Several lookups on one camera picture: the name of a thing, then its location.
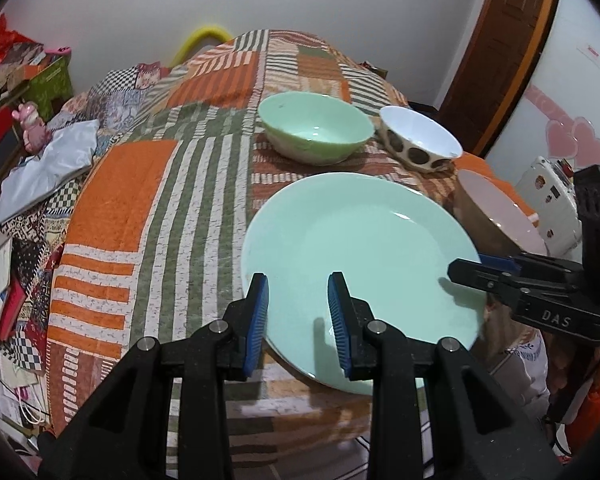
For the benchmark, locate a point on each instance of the yellow foam tube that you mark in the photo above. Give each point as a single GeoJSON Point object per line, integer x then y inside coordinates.
{"type": "Point", "coordinates": [205, 31]}

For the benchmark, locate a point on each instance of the pink toy rabbit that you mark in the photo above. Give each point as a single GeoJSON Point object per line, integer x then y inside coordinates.
{"type": "Point", "coordinates": [32, 132]}

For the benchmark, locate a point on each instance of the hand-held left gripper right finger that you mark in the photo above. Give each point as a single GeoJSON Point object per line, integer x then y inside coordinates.
{"type": "Point", "coordinates": [337, 320]}

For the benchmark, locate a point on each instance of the white cloth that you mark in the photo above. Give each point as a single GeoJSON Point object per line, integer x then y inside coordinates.
{"type": "Point", "coordinates": [55, 160]}

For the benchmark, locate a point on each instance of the striped patchwork blanket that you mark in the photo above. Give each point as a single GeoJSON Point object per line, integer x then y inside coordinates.
{"type": "Point", "coordinates": [145, 185]}

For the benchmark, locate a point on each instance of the white brown-spotted bowl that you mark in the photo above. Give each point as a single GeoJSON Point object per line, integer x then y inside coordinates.
{"type": "Point", "coordinates": [415, 125]}

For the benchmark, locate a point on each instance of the brown wooden door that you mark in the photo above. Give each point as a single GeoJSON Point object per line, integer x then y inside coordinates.
{"type": "Point", "coordinates": [500, 50]}

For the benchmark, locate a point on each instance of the pink bowl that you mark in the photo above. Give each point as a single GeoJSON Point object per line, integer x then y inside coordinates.
{"type": "Point", "coordinates": [500, 210]}

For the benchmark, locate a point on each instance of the checkered patchwork quilt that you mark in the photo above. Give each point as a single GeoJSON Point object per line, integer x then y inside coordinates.
{"type": "Point", "coordinates": [125, 95]}

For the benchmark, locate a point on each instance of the white sticker-covered case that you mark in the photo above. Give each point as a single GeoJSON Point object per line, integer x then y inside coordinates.
{"type": "Point", "coordinates": [545, 210]}

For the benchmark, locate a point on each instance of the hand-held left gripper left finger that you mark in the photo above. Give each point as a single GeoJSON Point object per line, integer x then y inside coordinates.
{"type": "Point", "coordinates": [257, 320]}

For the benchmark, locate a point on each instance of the small pink item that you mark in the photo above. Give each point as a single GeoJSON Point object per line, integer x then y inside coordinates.
{"type": "Point", "coordinates": [60, 50]}

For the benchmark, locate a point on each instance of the red patterned cloth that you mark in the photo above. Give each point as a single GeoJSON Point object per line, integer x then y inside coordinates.
{"type": "Point", "coordinates": [150, 70]}

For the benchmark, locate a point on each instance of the person's orange garment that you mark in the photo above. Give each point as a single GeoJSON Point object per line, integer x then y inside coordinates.
{"type": "Point", "coordinates": [595, 400]}

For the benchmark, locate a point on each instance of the green bowl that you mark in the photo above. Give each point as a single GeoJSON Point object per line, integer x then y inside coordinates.
{"type": "Point", "coordinates": [325, 125]}

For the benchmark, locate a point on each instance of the red bag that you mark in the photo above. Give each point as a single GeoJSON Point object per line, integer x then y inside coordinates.
{"type": "Point", "coordinates": [10, 37]}

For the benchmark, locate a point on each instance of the white wardrobe door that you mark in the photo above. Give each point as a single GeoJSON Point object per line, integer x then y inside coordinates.
{"type": "Point", "coordinates": [570, 25]}

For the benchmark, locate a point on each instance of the person's white garment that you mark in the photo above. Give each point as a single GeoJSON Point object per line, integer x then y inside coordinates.
{"type": "Point", "coordinates": [522, 370]}

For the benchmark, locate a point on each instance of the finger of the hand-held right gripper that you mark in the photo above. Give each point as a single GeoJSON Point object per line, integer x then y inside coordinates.
{"type": "Point", "coordinates": [480, 275]}
{"type": "Point", "coordinates": [497, 261]}

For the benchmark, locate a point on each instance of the pile of cartons and papers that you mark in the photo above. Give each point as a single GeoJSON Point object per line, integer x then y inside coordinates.
{"type": "Point", "coordinates": [15, 67]}

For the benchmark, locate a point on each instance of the green plate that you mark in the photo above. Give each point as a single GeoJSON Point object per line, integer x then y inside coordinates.
{"type": "Point", "coordinates": [355, 240]}

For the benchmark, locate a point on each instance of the green box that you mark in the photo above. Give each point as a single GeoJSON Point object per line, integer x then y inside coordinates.
{"type": "Point", "coordinates": [50, 85]}

